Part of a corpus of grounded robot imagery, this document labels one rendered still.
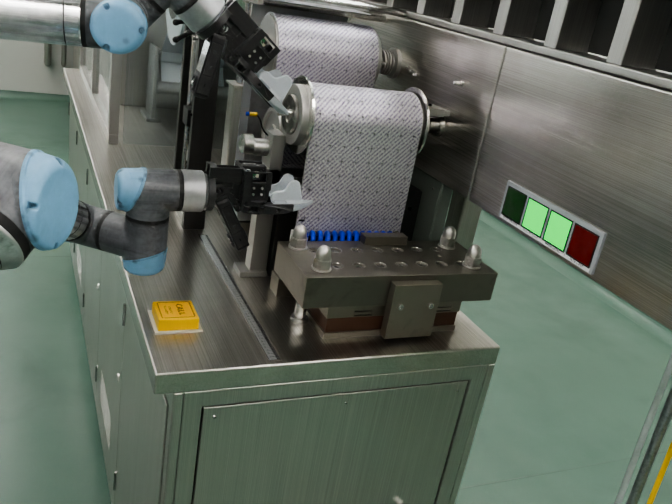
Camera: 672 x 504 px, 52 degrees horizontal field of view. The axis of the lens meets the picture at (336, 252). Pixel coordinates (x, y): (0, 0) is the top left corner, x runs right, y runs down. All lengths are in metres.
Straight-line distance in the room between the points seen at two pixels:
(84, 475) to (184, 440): 1.13
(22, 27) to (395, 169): 0.72
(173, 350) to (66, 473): 1.20
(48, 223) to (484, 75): 0.85
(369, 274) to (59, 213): 0.56
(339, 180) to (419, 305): 0.29
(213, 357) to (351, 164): 0.46
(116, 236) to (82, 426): 1.30
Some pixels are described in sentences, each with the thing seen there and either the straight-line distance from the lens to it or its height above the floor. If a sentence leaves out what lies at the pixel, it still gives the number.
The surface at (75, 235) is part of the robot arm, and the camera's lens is 1.29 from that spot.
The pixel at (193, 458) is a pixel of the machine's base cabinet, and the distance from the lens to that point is 1.25.
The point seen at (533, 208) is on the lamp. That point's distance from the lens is 1.24.
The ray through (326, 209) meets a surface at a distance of 1.37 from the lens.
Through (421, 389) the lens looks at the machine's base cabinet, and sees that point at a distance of 1.35.
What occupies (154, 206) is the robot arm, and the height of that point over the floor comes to 1.09.
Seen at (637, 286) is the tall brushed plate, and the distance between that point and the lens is 1.09.
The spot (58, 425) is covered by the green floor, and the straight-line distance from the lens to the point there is 2.52.
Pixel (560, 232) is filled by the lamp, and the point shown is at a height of 1.19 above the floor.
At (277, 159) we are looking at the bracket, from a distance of 1.38.
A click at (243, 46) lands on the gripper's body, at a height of 1.37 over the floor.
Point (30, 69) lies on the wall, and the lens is 6.86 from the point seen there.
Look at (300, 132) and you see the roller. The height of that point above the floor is 1.23.
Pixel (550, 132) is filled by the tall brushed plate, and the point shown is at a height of 1.33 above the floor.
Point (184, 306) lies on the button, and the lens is 1.27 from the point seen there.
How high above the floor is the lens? 1.52
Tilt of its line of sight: 22 degrees down
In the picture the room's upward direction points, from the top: 10 degrees clockwise
